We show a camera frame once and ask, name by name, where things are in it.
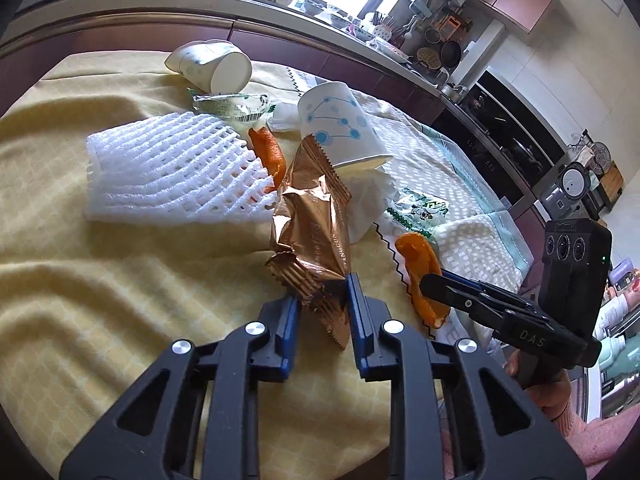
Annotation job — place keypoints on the green clear plastic wrapper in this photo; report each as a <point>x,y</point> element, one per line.
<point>238,109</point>

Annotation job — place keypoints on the blue dotted paper cup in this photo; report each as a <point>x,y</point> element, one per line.
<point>331,114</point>

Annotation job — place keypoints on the black camera box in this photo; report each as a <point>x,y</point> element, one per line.
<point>576,258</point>

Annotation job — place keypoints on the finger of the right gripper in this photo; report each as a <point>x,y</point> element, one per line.
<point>451,289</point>
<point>462,276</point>

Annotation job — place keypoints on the white foam fruit net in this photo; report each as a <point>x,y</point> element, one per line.
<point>176,169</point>

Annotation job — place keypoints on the yellow patterned tablecloth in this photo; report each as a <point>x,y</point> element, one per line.
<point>86,306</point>

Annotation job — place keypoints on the grey rice cooker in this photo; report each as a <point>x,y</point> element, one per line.
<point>566,191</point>

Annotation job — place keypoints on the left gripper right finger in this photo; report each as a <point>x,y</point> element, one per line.
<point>451,405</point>

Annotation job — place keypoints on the right hand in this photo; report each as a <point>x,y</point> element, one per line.
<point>552,395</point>

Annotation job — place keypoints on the crumpled white tissue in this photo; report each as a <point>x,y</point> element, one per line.
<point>372,191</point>

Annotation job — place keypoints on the small orange peel piece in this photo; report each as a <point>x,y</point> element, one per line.
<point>267,148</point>

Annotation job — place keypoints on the pink sleeve right forearm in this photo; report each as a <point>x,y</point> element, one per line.
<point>597,442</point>

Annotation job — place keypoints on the copper foil snack wrapper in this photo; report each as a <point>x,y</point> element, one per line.
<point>310,238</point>

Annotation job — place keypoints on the lying white paper cup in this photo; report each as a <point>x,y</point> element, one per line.
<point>214,66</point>

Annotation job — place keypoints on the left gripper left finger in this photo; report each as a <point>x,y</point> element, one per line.
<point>194,412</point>

